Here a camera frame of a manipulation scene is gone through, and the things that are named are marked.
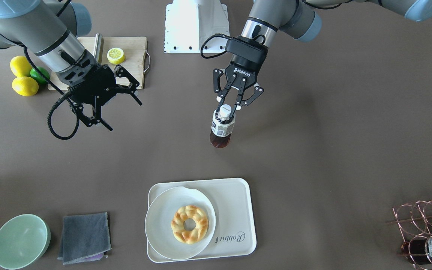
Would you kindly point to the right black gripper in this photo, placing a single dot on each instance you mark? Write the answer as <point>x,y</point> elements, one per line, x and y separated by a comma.
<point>102,83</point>

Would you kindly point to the green lime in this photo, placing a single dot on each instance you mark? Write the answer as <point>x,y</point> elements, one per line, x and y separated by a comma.
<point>38,77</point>

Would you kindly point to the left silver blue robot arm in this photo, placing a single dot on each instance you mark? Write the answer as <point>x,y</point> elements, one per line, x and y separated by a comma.
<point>297,18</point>

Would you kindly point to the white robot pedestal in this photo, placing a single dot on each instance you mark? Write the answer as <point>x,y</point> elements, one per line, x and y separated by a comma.
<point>189,23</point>

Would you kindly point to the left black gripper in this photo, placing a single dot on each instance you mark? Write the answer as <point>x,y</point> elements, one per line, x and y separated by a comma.
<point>243,66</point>

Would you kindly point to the mint green bowl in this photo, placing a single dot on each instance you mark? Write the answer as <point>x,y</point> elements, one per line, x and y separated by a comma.
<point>23,240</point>

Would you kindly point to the half lemon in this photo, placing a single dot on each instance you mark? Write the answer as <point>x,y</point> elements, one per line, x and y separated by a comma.
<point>116,55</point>

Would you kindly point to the cream serving tray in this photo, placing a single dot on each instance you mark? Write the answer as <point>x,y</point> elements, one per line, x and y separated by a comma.
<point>227,204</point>

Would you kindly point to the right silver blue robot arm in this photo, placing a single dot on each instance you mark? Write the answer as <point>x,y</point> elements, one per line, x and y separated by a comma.
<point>50,29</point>

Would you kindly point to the whole lemon near board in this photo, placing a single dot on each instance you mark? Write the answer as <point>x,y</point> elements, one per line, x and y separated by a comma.
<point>20,66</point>

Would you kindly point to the braided ring donut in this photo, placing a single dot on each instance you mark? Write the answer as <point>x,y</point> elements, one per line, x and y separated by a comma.
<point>189,224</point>

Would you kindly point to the grey folded cloth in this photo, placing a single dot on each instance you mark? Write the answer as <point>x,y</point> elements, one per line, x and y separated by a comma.
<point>84,238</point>

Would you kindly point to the steel black-tipped muddler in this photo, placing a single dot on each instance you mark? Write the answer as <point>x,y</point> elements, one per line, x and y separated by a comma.
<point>98,46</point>

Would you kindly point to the copper wire bottle rack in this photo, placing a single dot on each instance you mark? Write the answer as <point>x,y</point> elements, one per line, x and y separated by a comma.
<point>414,220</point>

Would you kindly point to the white plate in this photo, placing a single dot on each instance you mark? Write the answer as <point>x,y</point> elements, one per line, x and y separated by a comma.
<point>160,214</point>

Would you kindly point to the wooden cutting board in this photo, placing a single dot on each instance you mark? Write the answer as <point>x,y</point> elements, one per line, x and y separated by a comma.
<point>135,51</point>

